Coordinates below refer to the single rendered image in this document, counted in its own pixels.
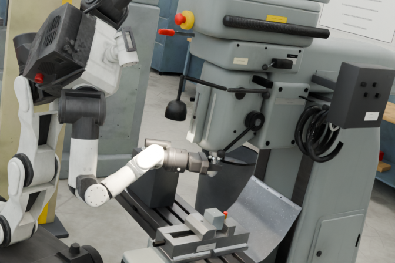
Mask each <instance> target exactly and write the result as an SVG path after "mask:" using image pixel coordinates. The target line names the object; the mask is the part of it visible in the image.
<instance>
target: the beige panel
mask: <svg viewBox="0 0 395 263"><path fill-rule="evenodd" d="M67 2H69V3H70V4H72V5H73V6H75V7H76V8H78V9H79V10H80V2H81V0H9V8H8V22H7V30H6V44H5V57H4V71H3V79H2V93H1V106H0V195H1V196H2V197H3V198H4V199H6V200H7V201H8V200H9V195H8V187H9V182H8V163H9V161H10V159H11V158H12V157H13V156H14V155H15V154H16V153H17V151H18V148H19V141H20V135H21V122H20V120H19V117H18V112H19V102H18V99H17V96H16V93H15V90H14V81H15V79H16V78H17V77H18V76H19V65H18V61H17V58H16V53H15V48H14V43H13V38H14V37H15V36H16V35H19V34H22V33H27V32H38V31H39V29H40V27H41V26H42V25H43V23H44V22H45V20H46V19H47V17H48V16H49V14H50V13H51V12H52V11H54V10H55V9H57V8H59V7H60V6H62V5H63V4H65V3H67ZM49 105H50V103H48V104H43V105H39V106H34V113H37V112H48V111H49ZM65 126H66V123H64V124H63V126H62V128H61V130H60V133H59V135H58V141H57V145H56V151H55V154H56V155H57V156H58V158H59V161H60V169H61V160H62V150H63V141H64V135H65ZM59 175H60V171H59ZM58 184H59V177H58V182H57V185H56V190H55V192H54V193H53V195H52V197H51V198H50V199H49V201H48V202H47V204H46V205H45V206H44V208H43V211H42V212H41V214H40V216H39V217H38V219H37V221H38V225H40V226H41V227H43V228H44V229H46V230H47V231H49V232H50V233H51V234H53V235H54V236H55V237H56V238H58V239H60V238H68V236H69V234H68V232H67V230H66V229H65V227H64V226H63V225H62V223H61V222H60V220H59V218H58V217H57V216H56V214H55V208H56V199H57V193H58Z"/></svg>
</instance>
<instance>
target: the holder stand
mask: <svg viewBox="0 0 395 263"><path fill-rule="evenodd" d="M146 148H147V147H144V146H143V147H140V148H133V152H132V158H131V160H132V159H133V158H134V157H135V156H136V155H138V154H139V153H140V152H142V151H144V149H146ZM178 178H179V173H175V172H172V171H165V169H164V168H163V167H161V168H159V169H155V168H154V169H153V170H148V171H147V172H146V173H145V174H143V175H142V176H141V177H140V178H138V179H137V180H136V181H134V182H133V183H132V184H131V185H129V186H128V187H129V188H130V189H131V190H132V191H133V192H134V193H135V194H136V195H137V196H138V197H139V198H140V199H141V200H142V201H143V202H144V203H145V204H146V205H147V206H148V207H149V208H156V207H166V206H171V205H173V203H174V200H175V194H176V188H177V184H178Z"/></svg>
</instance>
